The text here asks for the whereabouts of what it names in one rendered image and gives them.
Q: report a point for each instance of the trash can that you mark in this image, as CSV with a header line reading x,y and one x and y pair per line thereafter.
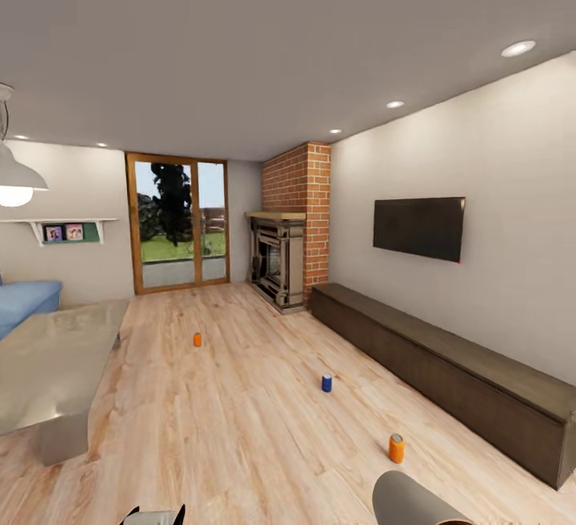
x,y
398,499

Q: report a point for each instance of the cabinet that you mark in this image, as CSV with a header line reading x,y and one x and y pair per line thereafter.
x,y
530,415

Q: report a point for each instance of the picture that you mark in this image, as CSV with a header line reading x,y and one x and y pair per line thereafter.
x,y
54,233
74,231

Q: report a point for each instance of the downlight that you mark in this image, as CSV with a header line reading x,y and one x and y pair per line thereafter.
x,y
518,48

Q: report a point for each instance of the shelf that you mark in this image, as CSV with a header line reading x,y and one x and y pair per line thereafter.
x,y
93,228

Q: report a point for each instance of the wood fireplace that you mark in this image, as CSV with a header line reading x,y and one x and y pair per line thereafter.
x,y
277,262

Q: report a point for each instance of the wall mounted tv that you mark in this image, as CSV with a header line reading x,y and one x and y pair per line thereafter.
x,y
430,227

